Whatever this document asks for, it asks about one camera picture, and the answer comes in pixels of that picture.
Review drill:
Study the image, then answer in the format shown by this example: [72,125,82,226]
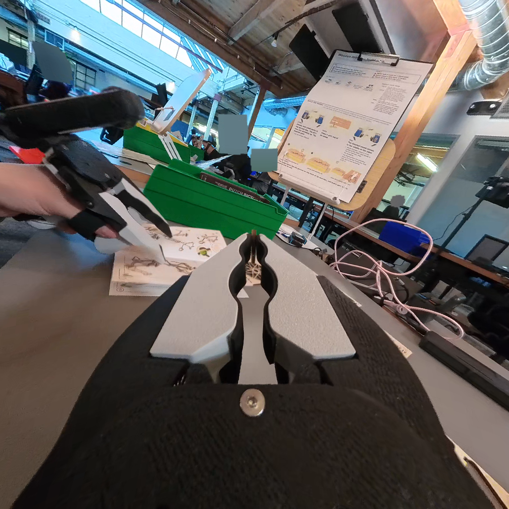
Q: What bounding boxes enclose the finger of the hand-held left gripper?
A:
[103,192,166,262]
[119,178,173,240]

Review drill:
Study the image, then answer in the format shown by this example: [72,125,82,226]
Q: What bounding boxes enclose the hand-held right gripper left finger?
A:
[150,233,253,383]

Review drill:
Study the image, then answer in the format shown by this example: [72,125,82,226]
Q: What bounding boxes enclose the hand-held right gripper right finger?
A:
[254,234,357,383]

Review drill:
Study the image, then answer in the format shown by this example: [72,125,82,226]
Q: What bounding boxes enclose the paper assembly booklet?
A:
[109,227,227,297]

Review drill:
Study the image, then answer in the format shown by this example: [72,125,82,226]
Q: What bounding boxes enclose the wooden wheel parts sheet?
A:
[243,230,265,288]

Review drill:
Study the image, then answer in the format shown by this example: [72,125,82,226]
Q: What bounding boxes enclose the brown model kit box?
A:
[199,171,276,204]

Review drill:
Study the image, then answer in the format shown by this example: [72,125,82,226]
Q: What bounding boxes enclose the person's left hand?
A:
[0,162,120,240]

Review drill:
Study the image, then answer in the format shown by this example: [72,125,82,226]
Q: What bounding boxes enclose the green storage bin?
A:
[122,121,205,164]
[143,159,289,242]

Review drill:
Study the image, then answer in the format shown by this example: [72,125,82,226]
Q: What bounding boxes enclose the black electronics box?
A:
[336,248,402,297]

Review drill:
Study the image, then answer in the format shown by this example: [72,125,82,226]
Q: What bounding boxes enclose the white board on stand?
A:
[153,68,212,160]

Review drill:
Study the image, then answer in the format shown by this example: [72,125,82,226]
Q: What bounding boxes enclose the blue storage bin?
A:
[378,221,433,250]

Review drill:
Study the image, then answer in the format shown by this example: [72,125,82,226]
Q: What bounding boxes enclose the wooden clipboard stand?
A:
[268,50,435,241]

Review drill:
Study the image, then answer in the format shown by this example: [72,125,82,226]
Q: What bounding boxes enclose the black power brick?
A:
[419,332,509,411]

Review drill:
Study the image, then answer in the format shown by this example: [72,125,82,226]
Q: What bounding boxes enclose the printed instruction sheet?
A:
[277,50,433,203]

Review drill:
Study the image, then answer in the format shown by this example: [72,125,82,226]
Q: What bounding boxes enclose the black acoustic panel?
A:
[289,24,331,82]
[332,0,384,54]

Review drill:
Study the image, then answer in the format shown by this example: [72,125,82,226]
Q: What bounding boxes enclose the pink cable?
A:
[330,219,464,341]

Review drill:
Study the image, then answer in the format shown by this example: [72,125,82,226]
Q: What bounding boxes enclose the black camera tripod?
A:
[437,175,509,255]

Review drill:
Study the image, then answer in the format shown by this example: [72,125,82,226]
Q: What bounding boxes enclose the silver ventilation duct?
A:
[451,0,509,93]

